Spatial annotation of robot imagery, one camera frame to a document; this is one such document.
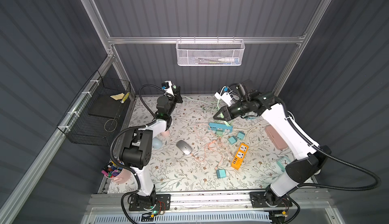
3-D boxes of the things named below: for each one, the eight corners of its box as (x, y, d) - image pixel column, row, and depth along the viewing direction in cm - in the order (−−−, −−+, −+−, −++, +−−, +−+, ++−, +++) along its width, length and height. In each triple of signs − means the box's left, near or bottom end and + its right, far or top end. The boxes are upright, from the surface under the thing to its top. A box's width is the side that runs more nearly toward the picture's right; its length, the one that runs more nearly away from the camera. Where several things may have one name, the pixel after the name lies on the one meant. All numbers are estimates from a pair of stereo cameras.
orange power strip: (229, 166, 87) (230, 164, 85) (240, 143, 96) (242, 141, 93) (237, 171, 85) (239, 169, 83) (248, 147, 94) (250, 145, 92)
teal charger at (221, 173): (216, 178, 83) (217, 176, 81) (216, 170, 85) (216, 169, 84) (225, 178, 83) (226, 176, 81) (225, 170, 85) (225, 169, 84)
